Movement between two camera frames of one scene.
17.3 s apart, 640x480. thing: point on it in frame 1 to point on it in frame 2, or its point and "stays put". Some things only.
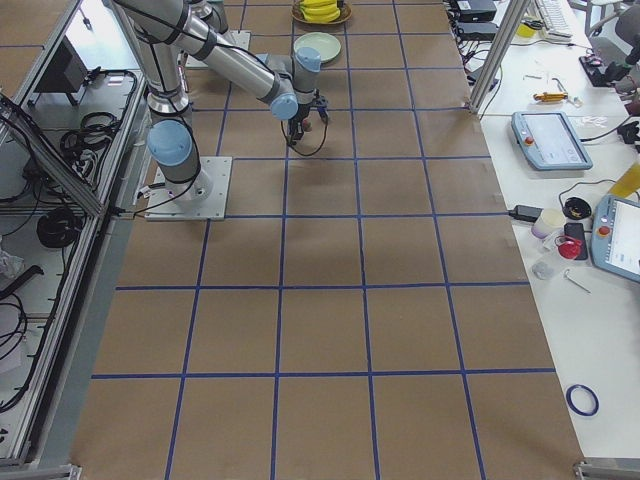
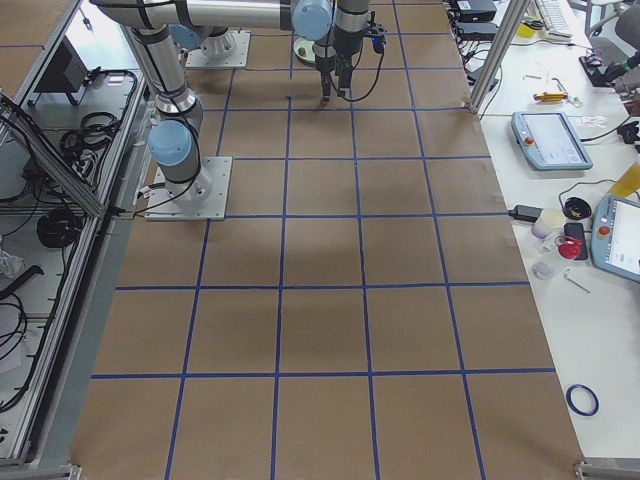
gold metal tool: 550,96 stays put
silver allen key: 576,283 stays put
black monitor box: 66,72 stays put
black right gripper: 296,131 to 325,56
